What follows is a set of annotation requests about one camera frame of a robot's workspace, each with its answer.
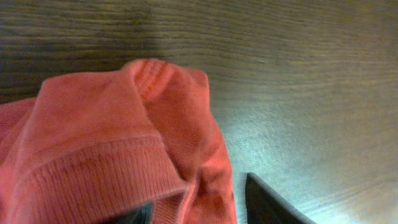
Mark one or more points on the orange t-shirt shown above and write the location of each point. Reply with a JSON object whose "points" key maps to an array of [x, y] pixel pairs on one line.
{"points": [[93, 146]]}

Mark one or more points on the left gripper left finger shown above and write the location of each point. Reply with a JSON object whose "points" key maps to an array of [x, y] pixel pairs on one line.
{"points": [[140, 215]]}

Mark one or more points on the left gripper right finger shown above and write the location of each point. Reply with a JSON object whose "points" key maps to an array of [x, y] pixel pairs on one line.
{"points": [[265, 206]]}

